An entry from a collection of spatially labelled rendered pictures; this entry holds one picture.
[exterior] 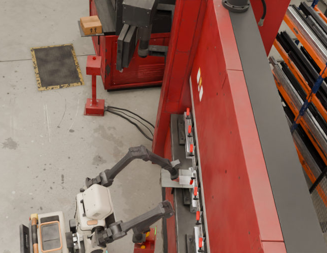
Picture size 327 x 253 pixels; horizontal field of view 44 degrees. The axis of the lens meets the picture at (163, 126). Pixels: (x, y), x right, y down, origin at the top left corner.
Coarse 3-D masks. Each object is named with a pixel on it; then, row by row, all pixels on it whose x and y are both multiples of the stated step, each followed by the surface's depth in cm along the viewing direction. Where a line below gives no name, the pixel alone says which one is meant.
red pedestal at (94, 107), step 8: (88, 56) 454; (96, 56) 456; (88, 64) 445; (96, 64) 447; (88, 72) 449; (96, 72) 449; (88, 104) 498; (96, 104) 499; (88, 112) 500; (96, 112) 501
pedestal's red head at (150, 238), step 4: (152, 228) 327; (156, 228) 321; (152, 232) 325; (148, 236) 322; (152, 236) 323; (148, 240) 322; (152, 240) 321; (136, 244) 324; (140, 244) 325; (144, 244) 323; (148, 244) 322; (152, 244) 326; (136, 248) 313; (140, 248) 312; (144, 248) 312; (148, 248) 319; (152, 248) 324; (136, 252) 318; (140, 252) 318; (144, 252) 317; (148, 252) 317; (152, 252) 316
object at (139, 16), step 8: (128, 0) 332; (136, 0) 333; (144, 0) 335; (152, 0) 336; (128, 8) 330; (136, 8) 329; (144, 8) 327; (152, 8) 335; (128, 16) 336; (136, 16) 334; (144, 16) 333; (152, 16) 347; (128, 24) 342; (136, 24) 340; (144, 24) 338; (144, 32) 392; (144, 40) 399; (144, 48) 407; (144, 56) 415
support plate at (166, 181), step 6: (162, 174) 337; (168, 174) 337; (180, 174) 339; (186, 174) 340; (162, 180) 333; (168, 180) 333; (162, 186) 329; (168, 186) 330; (174, 186) 330; (180, 186) 331; (186, 186) 332; (192, 186) 333
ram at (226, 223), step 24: (192, 72) 355; (216, 72) 265; (216, 96) 261; (216, 120) 258; (216, 144) 254; (216, 168) 250; (216, 192) 247; (240, 192) 200; (216, 216) 244; (240, 216) 198; (216, 240) 240; (240, 240) 196
